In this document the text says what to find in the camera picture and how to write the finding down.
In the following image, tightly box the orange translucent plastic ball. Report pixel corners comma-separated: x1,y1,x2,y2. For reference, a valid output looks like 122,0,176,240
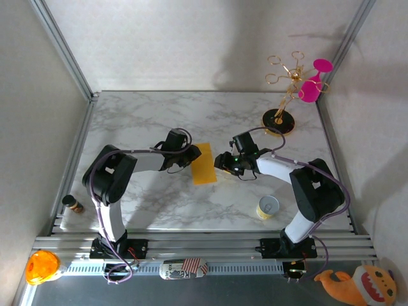
25,250,68,286

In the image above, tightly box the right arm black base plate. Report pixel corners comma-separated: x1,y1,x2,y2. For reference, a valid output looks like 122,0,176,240
259,237,319,259

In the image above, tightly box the black electronics board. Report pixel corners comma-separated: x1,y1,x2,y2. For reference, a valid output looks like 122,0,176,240
282,260,307,282
103,263,136,279

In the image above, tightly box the right gripper thin black wire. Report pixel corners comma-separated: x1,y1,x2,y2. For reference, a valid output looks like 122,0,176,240
237,168,258,182

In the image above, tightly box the orange plush monster toy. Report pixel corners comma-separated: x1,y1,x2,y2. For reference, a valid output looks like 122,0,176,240
314,264,398,306

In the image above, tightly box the yellow tin can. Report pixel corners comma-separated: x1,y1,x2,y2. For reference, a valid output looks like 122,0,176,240
256,195,281,221

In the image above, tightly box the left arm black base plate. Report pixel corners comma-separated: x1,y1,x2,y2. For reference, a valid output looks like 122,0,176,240
89,238,149,259

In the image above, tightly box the grey slotted cable duct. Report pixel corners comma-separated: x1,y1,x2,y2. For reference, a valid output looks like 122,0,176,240
62,260,288,277

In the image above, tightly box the aluminium frame post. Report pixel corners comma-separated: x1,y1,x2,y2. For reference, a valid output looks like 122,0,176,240
317,0,377,103
29,0,100,101

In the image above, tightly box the brown bottle black cap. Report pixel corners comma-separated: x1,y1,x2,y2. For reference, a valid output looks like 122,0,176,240
61,194,85,214

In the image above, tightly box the pink plastic wine glass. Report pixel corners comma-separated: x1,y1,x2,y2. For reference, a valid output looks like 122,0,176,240
298,59,334,104

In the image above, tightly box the aluminium frame cross rail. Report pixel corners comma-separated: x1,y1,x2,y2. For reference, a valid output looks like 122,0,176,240
31,234,379,263

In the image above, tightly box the gold wire glass rack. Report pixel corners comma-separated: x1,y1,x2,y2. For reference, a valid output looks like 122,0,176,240
261,50,331,137

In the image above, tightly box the aluminium table side rail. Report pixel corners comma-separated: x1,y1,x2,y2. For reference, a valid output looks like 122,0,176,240
315,95,366,235
47,95,98,237

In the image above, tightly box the printed striped drink can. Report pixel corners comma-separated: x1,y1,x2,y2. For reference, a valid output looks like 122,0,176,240
159,257,209,281

